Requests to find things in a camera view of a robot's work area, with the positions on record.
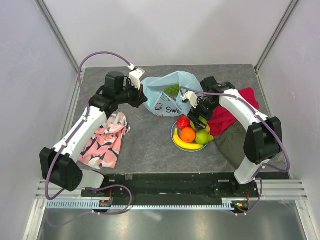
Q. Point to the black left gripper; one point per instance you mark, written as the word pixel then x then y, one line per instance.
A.
pixel 140 98

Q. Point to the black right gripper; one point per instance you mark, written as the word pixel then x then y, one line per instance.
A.
pixel 195 113

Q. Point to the green fake lime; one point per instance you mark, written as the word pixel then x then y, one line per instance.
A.
pixel 198 126

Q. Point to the red fake apple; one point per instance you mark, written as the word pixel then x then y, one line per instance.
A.
pixel 183 122

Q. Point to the translucent light blue plastic bag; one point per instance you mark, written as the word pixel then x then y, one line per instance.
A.
pixel 163 105

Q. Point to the green fake pear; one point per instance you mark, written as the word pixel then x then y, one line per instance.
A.
pixel 203 137

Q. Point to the fake orange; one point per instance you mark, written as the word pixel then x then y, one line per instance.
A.
pixel 188 134

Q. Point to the yellow fake banana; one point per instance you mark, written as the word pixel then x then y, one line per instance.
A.
pixel 188 147

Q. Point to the yellow fake mango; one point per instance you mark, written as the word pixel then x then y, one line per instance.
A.
pixel 208 129

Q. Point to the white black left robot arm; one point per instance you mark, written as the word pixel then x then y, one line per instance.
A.
pixel 59 163

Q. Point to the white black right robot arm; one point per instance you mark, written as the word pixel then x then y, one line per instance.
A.
pixel 263 140

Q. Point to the green fake grapes bunch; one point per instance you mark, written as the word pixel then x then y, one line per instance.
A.
pixel 172 90

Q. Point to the red cloth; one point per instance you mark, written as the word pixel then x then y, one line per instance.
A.
pixel 222 119

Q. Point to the light blue plate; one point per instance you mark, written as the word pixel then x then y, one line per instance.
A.
pixel 172 129

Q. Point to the olive green cloth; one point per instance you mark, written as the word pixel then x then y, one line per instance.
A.
pixel 231 144

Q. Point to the pink navy patterned cloth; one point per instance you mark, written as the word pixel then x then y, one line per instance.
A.
pixel 104 146

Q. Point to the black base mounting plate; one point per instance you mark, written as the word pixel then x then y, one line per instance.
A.
pixel 114 179

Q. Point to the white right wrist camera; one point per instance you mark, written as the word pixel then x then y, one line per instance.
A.
pixel 190 97

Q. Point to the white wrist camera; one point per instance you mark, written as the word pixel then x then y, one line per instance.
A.
pixel 190 97
pixel 135 75

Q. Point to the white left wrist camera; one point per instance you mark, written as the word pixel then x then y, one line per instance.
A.
pixel 135 75

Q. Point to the slotted grey cable duct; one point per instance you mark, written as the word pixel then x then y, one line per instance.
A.
pixel 96 204

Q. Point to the aluminium frame rail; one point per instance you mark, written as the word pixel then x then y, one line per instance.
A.
pixel 279 189

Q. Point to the left aluminium corner post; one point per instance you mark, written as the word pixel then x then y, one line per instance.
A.
pixel 44 9

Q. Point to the aluminium corner post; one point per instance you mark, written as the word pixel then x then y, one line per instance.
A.
pixel 44 9
pixel 276 33

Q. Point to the right aluminium corner post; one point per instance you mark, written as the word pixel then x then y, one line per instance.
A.
pixel 276 33

